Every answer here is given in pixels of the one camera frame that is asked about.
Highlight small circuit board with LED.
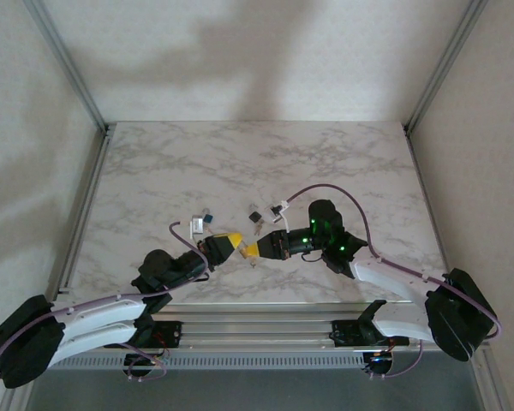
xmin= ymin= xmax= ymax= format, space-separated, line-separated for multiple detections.
xmin=363 ymin=348 xmax=396 ymax=380
xmin=123 ymin=348 xmax=169 ymax=383

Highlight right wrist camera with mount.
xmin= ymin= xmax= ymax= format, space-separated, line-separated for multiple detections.
xmin=267 ymin=200 xmax=292 ymax=233

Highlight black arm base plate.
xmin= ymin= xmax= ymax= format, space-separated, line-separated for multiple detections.
xmin=332 ymin=319 xmax=410 ymax=348
xmin=147 ymin=320 xmax=184 ymax=348

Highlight aluminium base frame rails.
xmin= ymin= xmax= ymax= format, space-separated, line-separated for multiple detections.
xmin=21 ymin=301 xmax=492 ymax=354

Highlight grey slotted cable duct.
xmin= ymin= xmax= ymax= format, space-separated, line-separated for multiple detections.
xmin=38 ymin=353 xmax=365 ymax=370

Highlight aluminium side rail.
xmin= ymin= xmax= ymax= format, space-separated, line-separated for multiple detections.
xmin=46 ymin=128 xmax=115 ymax=301

